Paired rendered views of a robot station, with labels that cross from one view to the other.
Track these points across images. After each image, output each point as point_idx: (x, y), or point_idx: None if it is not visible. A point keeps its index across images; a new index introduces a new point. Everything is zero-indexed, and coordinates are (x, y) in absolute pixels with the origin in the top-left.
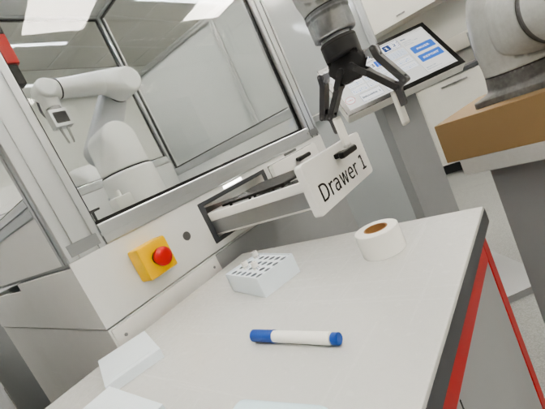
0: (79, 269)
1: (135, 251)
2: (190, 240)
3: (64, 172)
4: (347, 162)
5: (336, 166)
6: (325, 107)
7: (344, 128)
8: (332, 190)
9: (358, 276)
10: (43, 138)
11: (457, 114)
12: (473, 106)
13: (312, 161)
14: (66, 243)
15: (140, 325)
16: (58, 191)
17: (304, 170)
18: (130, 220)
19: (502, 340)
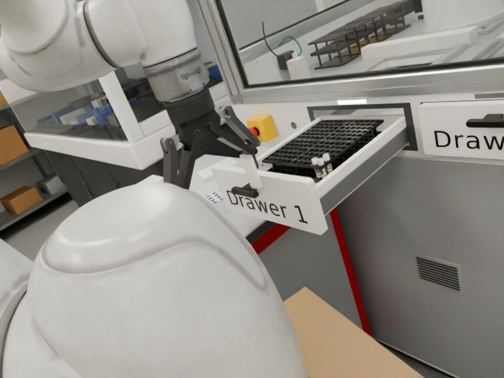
0: (235, 109)
1: (246, 120)
2: (296, 130)
3: (227, 52)
4: (271, 199)
5: None
6: (242, 137)
7: (252, 171)
8: (241, 202)
9: None
10: (218, 26)
11: (320, 326)
12: (339, 362)
13: (223, 172)
14: (229, 93)
15: (260, 155)
16: (226, 63)
17: (214, 172)
18: (260, 95)
19: None
